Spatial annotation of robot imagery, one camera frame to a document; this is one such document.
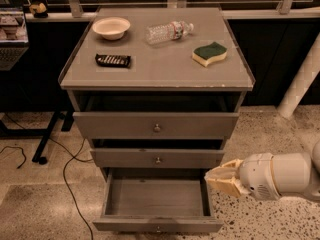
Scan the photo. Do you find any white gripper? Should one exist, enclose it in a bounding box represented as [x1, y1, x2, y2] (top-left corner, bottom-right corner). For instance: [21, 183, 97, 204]
[205, 153, 280, 200]

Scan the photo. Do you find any grey bottom drawer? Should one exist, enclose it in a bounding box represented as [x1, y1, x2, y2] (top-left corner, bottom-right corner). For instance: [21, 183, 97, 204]
[93, 168, 223, 233]

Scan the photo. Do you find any grey drawer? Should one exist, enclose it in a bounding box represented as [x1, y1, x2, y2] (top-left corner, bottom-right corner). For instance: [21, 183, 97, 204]
[91, 139, 224, 169]
[74, 96, 239, 139]
[93, 168, 223, 233]

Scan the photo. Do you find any grey drawer cabinet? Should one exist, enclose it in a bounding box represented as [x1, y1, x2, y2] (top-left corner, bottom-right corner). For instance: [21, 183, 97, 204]
[57, 6, 257, 178]

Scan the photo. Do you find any grey middle drawer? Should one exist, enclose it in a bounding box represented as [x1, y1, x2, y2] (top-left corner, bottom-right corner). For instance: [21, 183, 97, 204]
[91, 139, 224, 169]

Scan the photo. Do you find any grey top drawer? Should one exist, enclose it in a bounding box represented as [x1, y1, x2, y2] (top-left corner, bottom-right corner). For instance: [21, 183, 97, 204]
[74, 96, 239, 139]

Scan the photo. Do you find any green yellow sponge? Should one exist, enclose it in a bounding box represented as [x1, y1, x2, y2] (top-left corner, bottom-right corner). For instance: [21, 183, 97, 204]
[192, 42, 227, 67]

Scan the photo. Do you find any white diagonal pipe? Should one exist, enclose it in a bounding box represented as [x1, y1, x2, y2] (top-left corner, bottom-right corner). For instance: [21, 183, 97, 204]
[277, 34, 320, 118]

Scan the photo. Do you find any black snack packet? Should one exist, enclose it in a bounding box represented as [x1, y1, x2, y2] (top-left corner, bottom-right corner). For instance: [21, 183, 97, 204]
[95, 54, 131, 68]

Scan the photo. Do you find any clear plastic water bottle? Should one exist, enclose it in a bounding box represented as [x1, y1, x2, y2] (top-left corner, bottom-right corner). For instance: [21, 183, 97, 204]
[146, 21, 194, 45]

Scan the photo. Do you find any white bowl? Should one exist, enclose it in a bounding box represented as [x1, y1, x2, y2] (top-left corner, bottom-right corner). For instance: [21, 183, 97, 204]
[92, 17, 131, 40]

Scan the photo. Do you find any yellow black small object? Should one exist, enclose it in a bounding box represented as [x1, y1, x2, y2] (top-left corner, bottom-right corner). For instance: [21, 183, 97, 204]
[29, 2, 48, 18]

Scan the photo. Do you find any laptop computer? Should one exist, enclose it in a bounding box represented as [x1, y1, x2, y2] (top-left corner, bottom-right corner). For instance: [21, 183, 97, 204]
[0, 6, 29, 71]

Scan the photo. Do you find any black floor cable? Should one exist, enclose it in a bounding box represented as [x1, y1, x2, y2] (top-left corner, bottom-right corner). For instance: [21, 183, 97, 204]
[3, 112, 95, 240]

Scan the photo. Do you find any black desk frame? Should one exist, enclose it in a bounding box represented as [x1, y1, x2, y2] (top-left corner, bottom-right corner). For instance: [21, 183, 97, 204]
[0, 108, 76, 166]

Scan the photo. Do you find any black short cable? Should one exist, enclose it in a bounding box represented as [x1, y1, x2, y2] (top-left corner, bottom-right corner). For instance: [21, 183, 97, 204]
[0, 145, 28, 170]

